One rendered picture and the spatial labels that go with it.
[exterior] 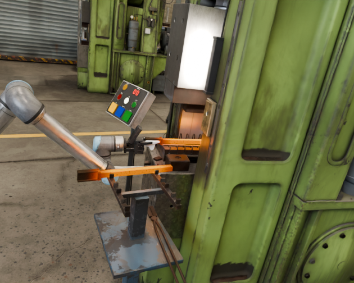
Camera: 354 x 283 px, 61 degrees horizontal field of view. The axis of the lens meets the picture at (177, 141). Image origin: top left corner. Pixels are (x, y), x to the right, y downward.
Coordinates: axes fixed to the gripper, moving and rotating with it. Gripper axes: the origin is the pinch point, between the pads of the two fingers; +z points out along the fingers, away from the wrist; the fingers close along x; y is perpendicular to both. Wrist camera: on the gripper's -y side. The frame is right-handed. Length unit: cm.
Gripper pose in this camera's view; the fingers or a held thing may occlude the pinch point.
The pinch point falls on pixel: (157, 140)
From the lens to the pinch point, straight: 178.1
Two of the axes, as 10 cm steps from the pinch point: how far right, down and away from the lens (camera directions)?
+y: -1.0, 9.2, 3.9
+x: 2.6, 4.0, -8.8
